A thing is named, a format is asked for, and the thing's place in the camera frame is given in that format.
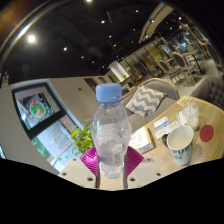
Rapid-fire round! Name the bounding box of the group of dining chairs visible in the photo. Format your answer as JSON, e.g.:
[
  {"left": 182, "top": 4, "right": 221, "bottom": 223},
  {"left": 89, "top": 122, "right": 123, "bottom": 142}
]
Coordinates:
[{"left": 155, "top": 19, "right": 224, "bottom": 85}]

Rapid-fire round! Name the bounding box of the yellow card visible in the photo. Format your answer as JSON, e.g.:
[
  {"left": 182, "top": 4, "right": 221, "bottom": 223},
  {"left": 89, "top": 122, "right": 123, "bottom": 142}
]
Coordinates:
[{"left": 176, "top": 95, "right": 191, "bottom": 108}]

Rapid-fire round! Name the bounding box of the grey white chevron cushion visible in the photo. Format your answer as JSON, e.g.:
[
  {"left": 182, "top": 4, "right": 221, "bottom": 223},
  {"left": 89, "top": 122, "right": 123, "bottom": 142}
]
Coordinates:
[{"left": 124, "top": 84, "right": 167, "bottom": 119}]

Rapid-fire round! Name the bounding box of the white menu booklet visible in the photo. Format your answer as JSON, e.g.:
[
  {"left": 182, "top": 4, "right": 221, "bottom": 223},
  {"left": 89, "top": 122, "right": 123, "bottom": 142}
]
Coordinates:
[{"left": 128, "top": 126, "right": 157, "bottom": 155}]

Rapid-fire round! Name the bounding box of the flat round red coaster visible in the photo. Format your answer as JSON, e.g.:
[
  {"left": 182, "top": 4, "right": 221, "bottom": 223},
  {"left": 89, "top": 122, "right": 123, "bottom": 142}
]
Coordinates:
[{"left": 199, "top": 124, "right": 215, "bottom": 144}]

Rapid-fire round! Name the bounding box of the green potted plant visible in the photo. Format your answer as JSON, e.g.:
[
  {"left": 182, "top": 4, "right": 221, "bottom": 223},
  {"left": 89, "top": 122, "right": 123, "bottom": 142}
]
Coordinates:
[{"left": 70, "top": 118, "right": 95, "bottom": 155}]

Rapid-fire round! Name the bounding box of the black-framed window with posters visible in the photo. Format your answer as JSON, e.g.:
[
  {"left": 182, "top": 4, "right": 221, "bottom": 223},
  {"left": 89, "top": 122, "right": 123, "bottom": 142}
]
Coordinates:
[{"left": 11, "top": 82, "right": 85, "bottom": 168}]

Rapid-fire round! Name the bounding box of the group of ceiling lights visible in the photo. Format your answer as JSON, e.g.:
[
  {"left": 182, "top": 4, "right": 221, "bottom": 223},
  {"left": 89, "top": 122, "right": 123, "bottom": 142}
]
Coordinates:
[{"left": 25, "top": 0, "right": 188, "bottom": 62}]

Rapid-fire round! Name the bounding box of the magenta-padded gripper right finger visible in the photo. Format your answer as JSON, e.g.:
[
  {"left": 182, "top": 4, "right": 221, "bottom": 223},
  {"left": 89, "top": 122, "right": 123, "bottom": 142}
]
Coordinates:
[{"left": 122, "top": 145, "right": 167, "bottom": 190}]

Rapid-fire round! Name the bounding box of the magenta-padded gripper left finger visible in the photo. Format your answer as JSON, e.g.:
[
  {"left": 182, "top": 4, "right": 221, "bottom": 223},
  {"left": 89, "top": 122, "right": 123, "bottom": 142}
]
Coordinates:
[{"left": 58, "top": 145, "right": 102, "bottom": 190}]

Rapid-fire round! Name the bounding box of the grey curved sofa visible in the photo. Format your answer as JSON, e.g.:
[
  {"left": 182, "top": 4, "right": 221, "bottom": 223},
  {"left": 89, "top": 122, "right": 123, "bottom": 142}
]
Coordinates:
[{"left": 121, "top": 77, "right": 181, "bottom": 134}]

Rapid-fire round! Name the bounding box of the white printed paper cup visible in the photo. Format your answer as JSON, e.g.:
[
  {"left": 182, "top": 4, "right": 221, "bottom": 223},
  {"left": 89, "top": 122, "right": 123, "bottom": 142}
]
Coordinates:
[{"left": 166, "top": 124, "right": 195, "bottom": 167}]

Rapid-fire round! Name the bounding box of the clear blue-capped water bottle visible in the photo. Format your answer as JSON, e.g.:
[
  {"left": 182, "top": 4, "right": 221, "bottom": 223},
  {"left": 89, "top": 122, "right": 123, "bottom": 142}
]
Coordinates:
[{"left": 90, "top": 83, "right": 133, "bottom": 180}]

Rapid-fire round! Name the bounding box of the small blue white box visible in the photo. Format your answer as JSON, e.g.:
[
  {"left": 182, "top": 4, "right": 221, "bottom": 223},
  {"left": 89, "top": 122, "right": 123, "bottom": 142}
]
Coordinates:
[{"left": 152, "top": 116, "right": 171, "bottom": 131}]

